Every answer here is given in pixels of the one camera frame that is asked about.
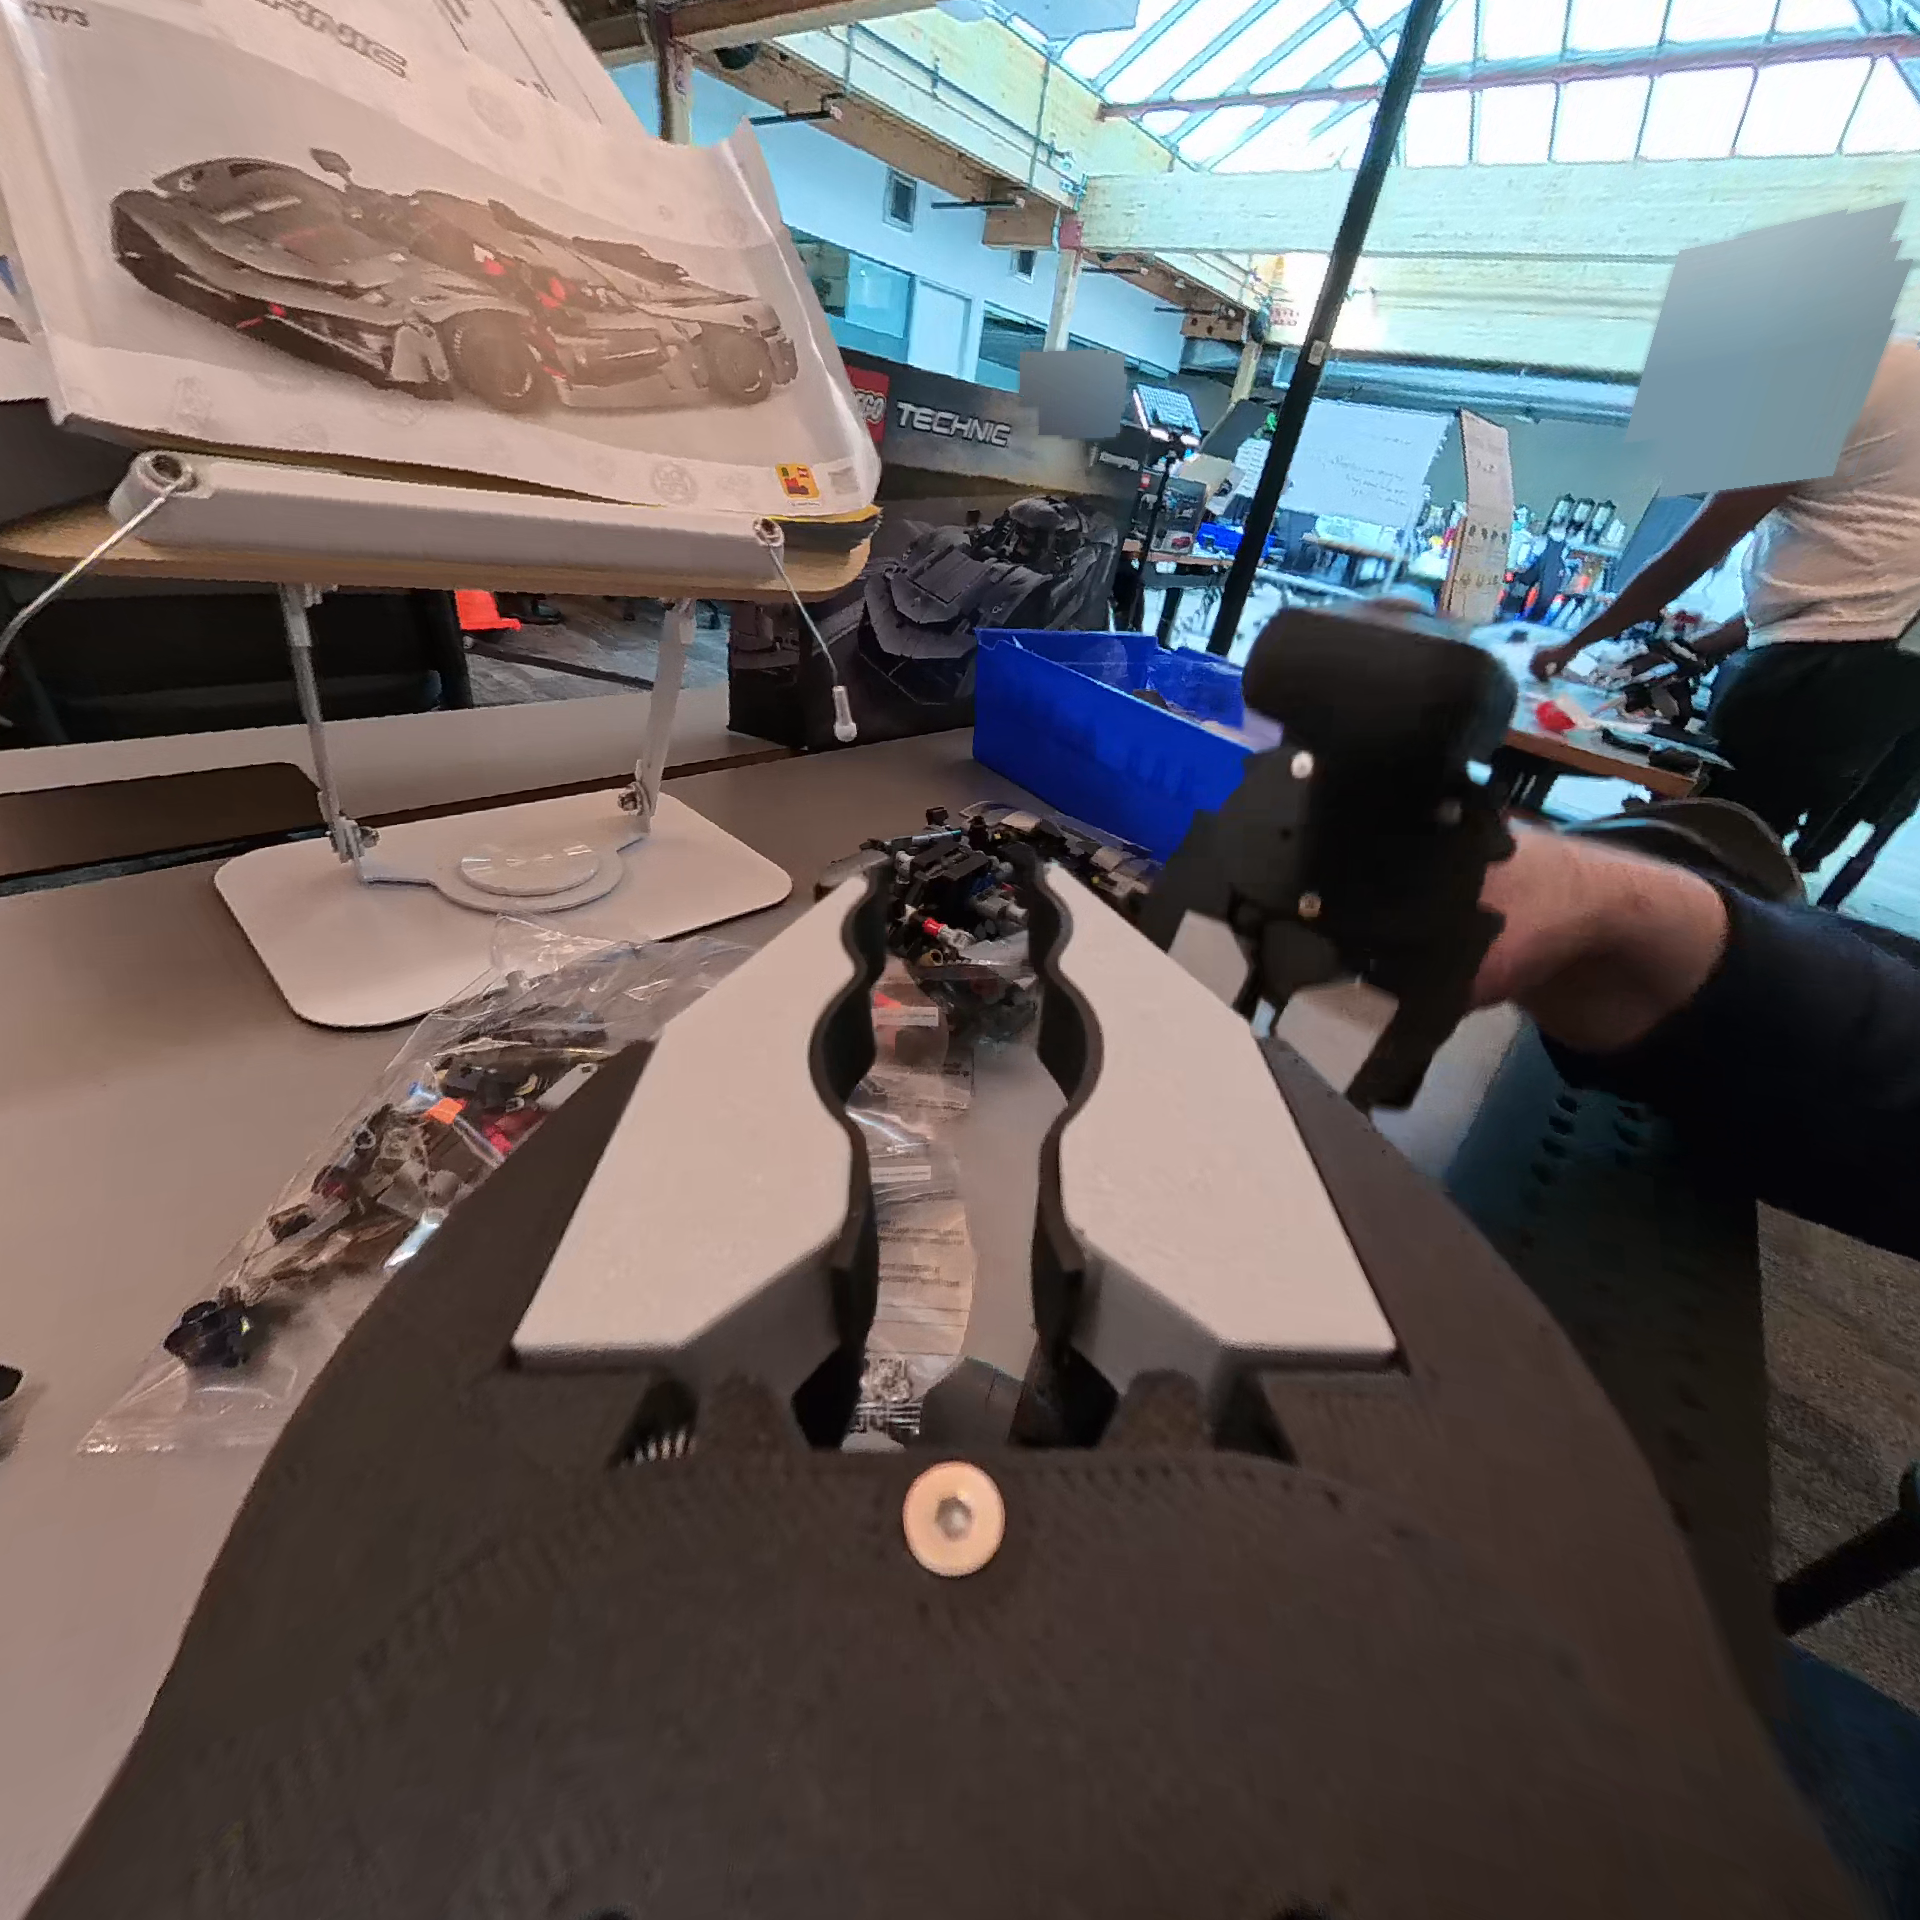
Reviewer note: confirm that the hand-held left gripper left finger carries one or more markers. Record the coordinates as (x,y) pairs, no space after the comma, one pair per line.
(694,1199)

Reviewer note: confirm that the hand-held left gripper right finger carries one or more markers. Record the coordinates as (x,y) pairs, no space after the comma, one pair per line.
(1234,1199)

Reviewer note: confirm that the large toy brick car model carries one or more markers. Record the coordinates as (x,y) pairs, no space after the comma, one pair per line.
(963,883)

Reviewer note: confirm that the person's right forearm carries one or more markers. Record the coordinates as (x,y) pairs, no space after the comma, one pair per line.
(1815,1054)

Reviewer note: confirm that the dark toy set box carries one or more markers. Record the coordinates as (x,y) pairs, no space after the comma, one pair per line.
(932,601)

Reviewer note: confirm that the person's right hand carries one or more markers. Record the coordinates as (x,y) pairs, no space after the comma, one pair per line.
(1603,947)

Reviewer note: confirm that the clear bag with warning print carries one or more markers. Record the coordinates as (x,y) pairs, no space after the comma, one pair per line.
(913,1199)

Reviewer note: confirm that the wooden work table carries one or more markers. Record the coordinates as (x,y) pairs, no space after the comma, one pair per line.
(1603,752)

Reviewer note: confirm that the blue plastic bin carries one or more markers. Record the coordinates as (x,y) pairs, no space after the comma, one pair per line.
(1081,734)

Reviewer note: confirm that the clear bag of brick pieces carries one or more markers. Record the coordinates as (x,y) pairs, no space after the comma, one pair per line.
(372,1144)

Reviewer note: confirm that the dark chair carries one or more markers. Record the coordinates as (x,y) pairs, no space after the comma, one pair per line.
(1708,839)

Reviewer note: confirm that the cardboard sign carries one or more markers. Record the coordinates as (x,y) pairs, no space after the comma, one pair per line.
(1477,514)

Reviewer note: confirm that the white board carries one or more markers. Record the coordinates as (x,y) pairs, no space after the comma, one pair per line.
(1364,462)

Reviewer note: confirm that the black perforated board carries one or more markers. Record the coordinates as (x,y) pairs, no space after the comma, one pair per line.
(1636,1293)

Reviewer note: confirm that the white book stand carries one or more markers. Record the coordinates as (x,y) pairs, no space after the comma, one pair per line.
(345,932)

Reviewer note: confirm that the black metal pole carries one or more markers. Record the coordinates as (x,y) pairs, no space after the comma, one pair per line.
(1322,332)

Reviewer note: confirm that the orange cone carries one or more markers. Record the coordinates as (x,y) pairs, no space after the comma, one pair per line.
(487,620)

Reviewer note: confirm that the flat brick assembly grey blade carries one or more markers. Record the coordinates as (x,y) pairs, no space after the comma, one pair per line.
(8,1409)

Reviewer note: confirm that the printed instruction sheet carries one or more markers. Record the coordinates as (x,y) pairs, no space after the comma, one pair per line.
(13,363)

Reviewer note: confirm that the building manual in plastic sleeve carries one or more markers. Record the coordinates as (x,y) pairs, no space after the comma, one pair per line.
(372,118)

